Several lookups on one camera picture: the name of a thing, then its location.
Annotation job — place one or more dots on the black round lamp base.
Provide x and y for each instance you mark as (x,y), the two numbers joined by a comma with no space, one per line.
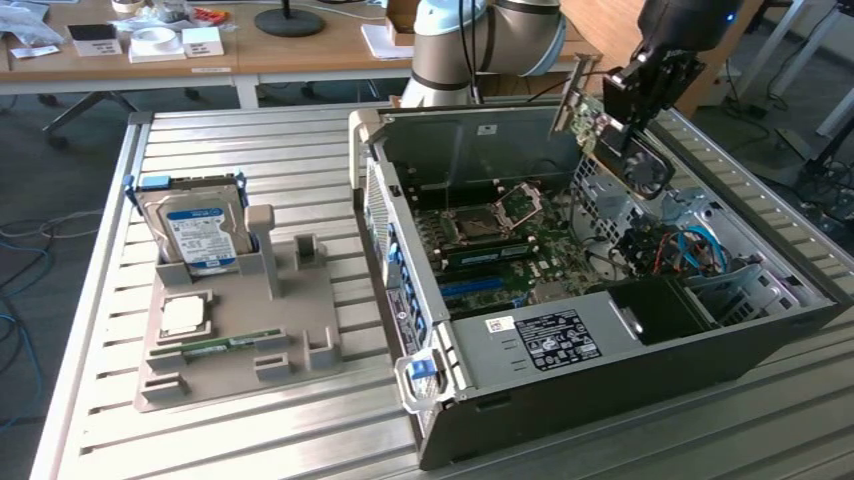
(290,22)

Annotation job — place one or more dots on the stack of white papers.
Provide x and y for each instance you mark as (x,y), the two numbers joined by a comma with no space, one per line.
(382,45)

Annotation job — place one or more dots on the grey power supply unit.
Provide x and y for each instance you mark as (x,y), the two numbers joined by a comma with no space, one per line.
(534,345)

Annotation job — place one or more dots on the brown wooden desk panel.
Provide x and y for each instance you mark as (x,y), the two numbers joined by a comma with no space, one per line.
(728,70)

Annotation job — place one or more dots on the beige tape roll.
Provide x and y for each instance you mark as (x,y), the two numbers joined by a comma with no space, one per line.
(127,5)

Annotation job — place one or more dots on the orange small parts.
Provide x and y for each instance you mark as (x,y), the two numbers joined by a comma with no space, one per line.
(213,16)

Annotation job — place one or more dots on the installed green RAM stick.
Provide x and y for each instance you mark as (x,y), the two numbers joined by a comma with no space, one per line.
(490,255)

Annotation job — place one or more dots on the black and white box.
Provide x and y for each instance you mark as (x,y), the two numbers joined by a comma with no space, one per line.
(95,39)

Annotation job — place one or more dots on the silver CPU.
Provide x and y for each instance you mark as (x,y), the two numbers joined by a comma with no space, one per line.
(182,316)

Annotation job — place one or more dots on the grey parts rack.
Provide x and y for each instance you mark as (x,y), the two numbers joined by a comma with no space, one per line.
(294,310)

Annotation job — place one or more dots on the green motherboard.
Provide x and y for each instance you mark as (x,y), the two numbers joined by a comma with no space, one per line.
(534,272)

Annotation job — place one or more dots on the clear plastic bag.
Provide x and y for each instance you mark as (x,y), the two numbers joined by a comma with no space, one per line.
(27,22)

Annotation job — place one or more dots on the hard disk in blue caddy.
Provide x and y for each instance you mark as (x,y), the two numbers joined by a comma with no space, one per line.
(197,227)

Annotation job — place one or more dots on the small white box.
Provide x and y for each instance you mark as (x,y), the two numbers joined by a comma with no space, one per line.
(202,42)

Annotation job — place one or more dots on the CPU socket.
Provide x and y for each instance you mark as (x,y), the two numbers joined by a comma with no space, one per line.
(481,223)

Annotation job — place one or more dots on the metal socket cover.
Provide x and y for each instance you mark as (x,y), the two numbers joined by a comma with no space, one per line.
(519,202)

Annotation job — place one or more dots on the open black PC case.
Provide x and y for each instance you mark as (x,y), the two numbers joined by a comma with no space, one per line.
(601,395)

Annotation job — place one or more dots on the metal disk bay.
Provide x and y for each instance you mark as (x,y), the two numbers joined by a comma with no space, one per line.
(748,295)

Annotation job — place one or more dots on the loose green RAM stick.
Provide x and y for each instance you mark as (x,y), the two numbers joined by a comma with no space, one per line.
(221,343)

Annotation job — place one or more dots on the wooden desk with white frame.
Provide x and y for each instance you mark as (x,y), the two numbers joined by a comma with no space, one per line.
(287,55)

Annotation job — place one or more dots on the blue expansion slot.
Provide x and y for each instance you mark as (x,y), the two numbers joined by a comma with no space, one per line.
(470,288)

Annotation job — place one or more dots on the white tape roll on box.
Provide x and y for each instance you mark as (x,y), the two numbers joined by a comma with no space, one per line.
(158,44)

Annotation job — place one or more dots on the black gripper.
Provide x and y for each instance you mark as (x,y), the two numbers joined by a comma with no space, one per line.
(650,82)

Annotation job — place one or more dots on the graphics card with black fan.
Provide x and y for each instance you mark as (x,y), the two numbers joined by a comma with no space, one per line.
(646,172)

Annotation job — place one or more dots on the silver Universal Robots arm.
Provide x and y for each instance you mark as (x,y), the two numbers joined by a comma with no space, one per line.
(454,55)

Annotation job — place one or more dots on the brown cardboard box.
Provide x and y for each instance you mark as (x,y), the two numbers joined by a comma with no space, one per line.
(399,22)

